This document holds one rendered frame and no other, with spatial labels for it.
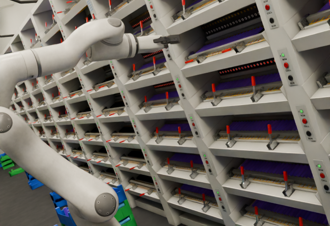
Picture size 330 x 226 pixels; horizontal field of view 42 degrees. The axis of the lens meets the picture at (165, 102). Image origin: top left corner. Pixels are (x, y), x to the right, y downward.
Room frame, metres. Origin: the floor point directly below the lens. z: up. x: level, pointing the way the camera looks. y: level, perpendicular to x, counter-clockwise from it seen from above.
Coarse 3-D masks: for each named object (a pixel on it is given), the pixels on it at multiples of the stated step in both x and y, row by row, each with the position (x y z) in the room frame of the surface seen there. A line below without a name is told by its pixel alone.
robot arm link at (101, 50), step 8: (128, 40) 1.48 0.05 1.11; (96, 48) 1.43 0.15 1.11; (104, 48) 1.44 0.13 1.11; (112, 48) 1.44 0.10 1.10; (120, 48) 1.46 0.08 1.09; (128, 48) 1.48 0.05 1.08; (88, 56) 1.47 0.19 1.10; (96, 56) 1.44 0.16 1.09; (104, 56) 1.45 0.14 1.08; (112, 56) 1.47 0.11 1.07; (120, 56) 1.48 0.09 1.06
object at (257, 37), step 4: (252, 36) 1.54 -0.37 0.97; (256, 36) 1.51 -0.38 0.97; (260, 36) 1.50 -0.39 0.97; (240, 40) 1.60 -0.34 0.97; (244, 40) 1.58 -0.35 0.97; (248, 40) 1.56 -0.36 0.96; (252, 40) 1.54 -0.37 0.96; (256, 40) 1.52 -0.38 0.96; (224, 44) 1.71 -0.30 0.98; (228, 44) 1.66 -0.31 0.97; (232, 44) 1.64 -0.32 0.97; (248, 44) 1.54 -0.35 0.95; (212, 48) 1.78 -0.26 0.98; (216, 48) 1.74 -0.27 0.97; (220, 48) 1.71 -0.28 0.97; (224, 48) 1.69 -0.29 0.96; (228, 48) 1.66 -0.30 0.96; (200, 52) 1.86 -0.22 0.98; (204, 52) 1.82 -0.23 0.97; (208, 52) 1.79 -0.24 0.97; (212, 52) 1.77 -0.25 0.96; (216, 52) 1.73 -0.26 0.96; (220, 52) 1.70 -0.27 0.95; (192, 56) 1.91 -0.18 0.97; (196, 56) 1.88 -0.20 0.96
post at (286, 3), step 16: (256, 0) 1.39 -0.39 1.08; (272, 0) 1.33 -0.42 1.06; (288, 0) 1.33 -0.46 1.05; (304, 0) 1.36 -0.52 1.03; (288, 16) 1.33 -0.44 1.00; (272, 32) 1.37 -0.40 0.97; (272, 48) 1.39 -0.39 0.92; (288, 48) 1.33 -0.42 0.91; (320, 48) 1.36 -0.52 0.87; (304, 64) 1.33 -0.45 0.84; (320, 64) 1.36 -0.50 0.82; (304, 80) 1.32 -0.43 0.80; (288, 96) 1.39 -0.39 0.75; (304, 96) 1.33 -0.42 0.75; (320, 112) 1.33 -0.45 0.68; (320, 128) 1.32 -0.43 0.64; (304, 144) 1.39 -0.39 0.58; (320, 144) 1.33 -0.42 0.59; (320, 192) 1.39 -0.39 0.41
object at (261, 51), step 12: (240, 24) 1.76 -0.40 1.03; (216, 36) 1.93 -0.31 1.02; (264, 36) 1.40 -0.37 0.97; (192, 48) 1.98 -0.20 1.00; (252, 48) 1.50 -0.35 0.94; (264, 48) 1.43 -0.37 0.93; (180, 60) 1.95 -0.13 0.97; (204, 60) 1.79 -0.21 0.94; (216, 60) 1.68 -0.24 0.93; (228, 60) 1.62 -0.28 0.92; (240, 60) 1.57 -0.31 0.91; (252, 60) 1.51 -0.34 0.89; (192, 72) 1.87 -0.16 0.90; (204, 72) 1.80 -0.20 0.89
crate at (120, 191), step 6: (120, 186) 2.12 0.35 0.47; (120, 192) 2.11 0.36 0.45; (120, 198) 2.11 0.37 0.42; (126, 198) 2.12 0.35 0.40; (60, 210) 2.12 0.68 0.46; (60, 216) 2.09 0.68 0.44; (66, 216) 2.01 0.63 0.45; (60, 222) 2.12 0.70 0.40; (66, 222) 2.04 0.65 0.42; (72, 222) 1.96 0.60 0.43
